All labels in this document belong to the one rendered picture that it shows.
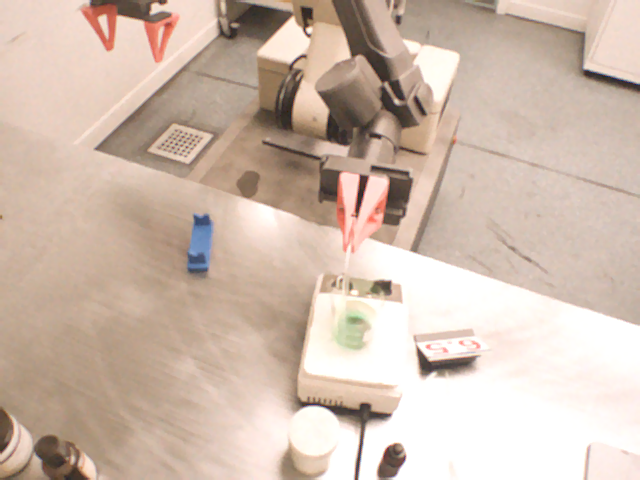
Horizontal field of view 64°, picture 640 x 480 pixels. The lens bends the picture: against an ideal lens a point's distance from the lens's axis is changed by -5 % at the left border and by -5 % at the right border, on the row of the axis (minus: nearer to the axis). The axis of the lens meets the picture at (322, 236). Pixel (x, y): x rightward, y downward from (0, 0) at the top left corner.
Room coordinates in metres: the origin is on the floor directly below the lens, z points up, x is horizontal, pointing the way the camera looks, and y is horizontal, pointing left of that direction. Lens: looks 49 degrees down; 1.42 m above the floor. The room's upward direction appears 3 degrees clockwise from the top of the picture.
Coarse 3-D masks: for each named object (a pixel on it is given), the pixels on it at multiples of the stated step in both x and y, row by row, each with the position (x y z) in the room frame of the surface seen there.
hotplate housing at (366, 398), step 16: (304, 352) 0.33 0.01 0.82; (304, 384) 0.29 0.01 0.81; (320, 384) 0.29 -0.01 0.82; (336, 384) 0.29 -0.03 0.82; (352, 384) 0.29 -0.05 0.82; (400, 384) 0.29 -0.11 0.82; (304, 400) 0.29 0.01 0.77; (320, 400) 0.28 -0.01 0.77; (336, 400) 0.28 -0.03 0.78; (352, 400) 0.28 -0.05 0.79; (368, 400) 0.28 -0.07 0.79; (384, 400) 0.28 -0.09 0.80; (400, 400) 0.28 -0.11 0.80; (368, 416) 0.26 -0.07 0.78
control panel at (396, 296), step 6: (324, 276) 0.47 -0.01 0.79; (330, 276) 0.48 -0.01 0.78; (336, 276) 0.48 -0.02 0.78; (324, 282) 0.46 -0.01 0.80; (324, 288) 0.44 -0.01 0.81; (396, 288) 0.46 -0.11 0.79; (396, 294) 0.44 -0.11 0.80; (390, 300) 0.42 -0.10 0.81; (396, 300) 0.42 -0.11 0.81; (402, 300) 0.42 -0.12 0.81
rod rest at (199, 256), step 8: (200, 216) 0.58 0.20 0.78; (208, 216) 0.58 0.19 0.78; (200, 224) 0.58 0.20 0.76; (208, 224) 0.58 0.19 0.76; (192, 232) 0.57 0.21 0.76; (200, 232) 0.57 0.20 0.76; (208, 232) 0.57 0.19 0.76; (192, 240) 0.55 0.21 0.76; (200, 240) 0.55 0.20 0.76; (208, 240) 0.55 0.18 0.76; (192, 248) 0.53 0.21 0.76; (200, 248) 0.53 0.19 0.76; (208, 248) 0.53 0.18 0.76; (192, 256) 0.50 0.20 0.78; (200, 256) 0.50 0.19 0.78; (208, 256) 0.52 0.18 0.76; (192, 264) 0.50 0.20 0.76; (200, 264) 0.50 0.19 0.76; (208, 264) 0.50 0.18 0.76
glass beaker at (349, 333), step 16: (336, 288) 0.37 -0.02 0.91; (352, 288) 0.38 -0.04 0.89; (368, 288) 0.38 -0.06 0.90; (384, 288) 0.36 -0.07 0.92; (336, 304) 0.37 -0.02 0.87; (368, 304) 0.37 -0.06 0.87; (384, 304) 0.34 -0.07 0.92; (336, 320) 0.33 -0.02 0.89; (352, 320) 0.32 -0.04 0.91; (368, 320) 0.32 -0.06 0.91; (336, 336) 0.33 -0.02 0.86; (352, 336) 0.32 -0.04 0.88; (368, 336) 0.33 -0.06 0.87
